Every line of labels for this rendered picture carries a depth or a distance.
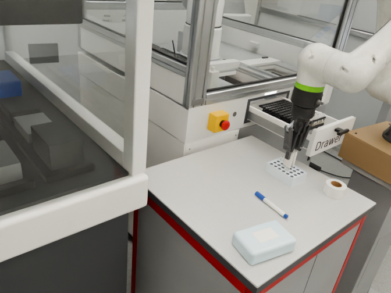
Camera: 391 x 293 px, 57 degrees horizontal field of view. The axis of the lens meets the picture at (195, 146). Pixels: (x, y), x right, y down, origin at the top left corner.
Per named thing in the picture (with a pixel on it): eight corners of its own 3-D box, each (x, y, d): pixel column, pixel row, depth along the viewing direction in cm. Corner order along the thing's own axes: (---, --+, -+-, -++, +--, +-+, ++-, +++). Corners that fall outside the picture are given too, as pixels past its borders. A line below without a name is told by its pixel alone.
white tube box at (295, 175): (305, 181, 130) (307, 172, 129) (290, 187, 126) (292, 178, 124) (278, 165, 139) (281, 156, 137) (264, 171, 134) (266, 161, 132)
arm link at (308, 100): (304, 80, 121) (286, 84, 116) (334, 92, 113) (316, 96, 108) (299, 97, 124) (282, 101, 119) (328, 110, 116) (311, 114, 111)
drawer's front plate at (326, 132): (348, 140, 152) (356, 117, 147) (309, 157, 134) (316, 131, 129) (344, 139, 153) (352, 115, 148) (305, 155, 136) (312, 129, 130)
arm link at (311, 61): (318, 38, 115) (294, 39, 109) (351, 48, 106) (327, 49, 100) (307, 80, 122) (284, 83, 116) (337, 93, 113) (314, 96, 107)
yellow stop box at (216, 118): (228, 130, 143) (231, 114, 140) (214, 134, 139) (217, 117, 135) (219, 125, 146) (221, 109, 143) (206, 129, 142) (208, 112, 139)
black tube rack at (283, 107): (322, 130, 154) (326, 116, 151) (297, 139, 143) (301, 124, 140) (280, 111, 168) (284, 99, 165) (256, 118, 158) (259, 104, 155)
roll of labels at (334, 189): (323, 196, 123) (326, 187, 121) (322, 186, 129) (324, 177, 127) (344, 201, 122) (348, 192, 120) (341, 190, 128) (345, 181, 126)
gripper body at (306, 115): (305, 110, 113) (298, 136, 117) (322, 106, 117) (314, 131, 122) (287, 102, 118) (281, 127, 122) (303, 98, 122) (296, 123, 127)
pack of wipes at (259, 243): (272, 229, 105) (276, 217, 103) (294, 252, 97) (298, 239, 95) (229, 242, 98) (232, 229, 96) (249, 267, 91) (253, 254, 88)
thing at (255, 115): (343, 136, 151) (347, 123, 149) (308, 150, 136) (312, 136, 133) (270, 103, 177) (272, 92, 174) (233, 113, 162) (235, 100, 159)
